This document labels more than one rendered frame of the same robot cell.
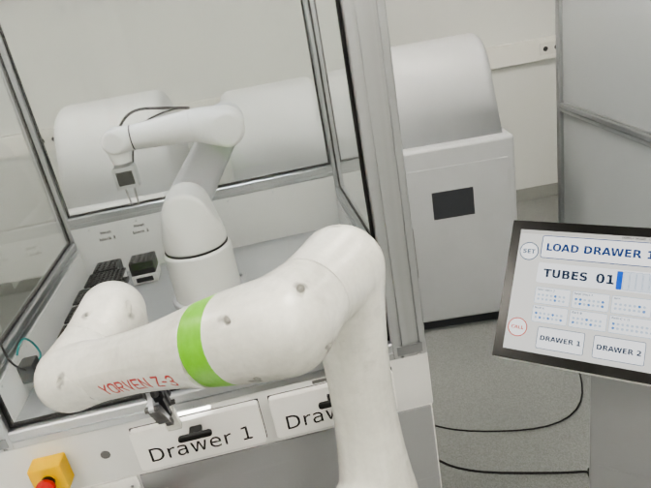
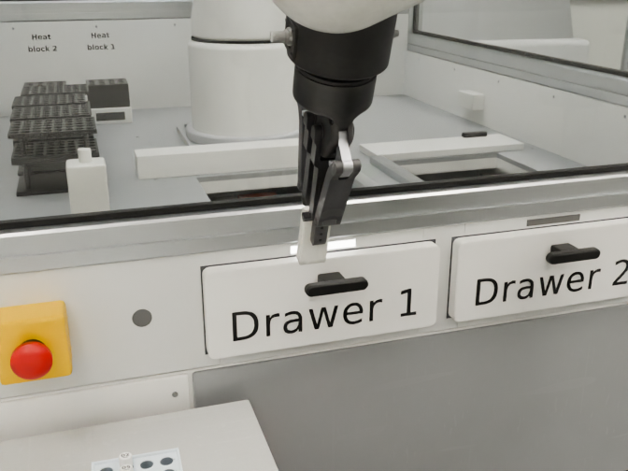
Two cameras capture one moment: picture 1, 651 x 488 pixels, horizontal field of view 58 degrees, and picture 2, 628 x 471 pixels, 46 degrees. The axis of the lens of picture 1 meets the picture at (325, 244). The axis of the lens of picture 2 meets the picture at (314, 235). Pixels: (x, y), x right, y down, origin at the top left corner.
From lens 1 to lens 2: 0.79 m
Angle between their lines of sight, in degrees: 12
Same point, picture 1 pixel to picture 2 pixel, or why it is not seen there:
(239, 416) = (406, 267)
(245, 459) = (383, 362)
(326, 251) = not seen: outside the picture
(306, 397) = (519, 246)
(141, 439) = (226, 288)
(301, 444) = (478, 344)
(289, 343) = not seen: outside the picture
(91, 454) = (115, 314)
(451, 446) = not seen: hidden behind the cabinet
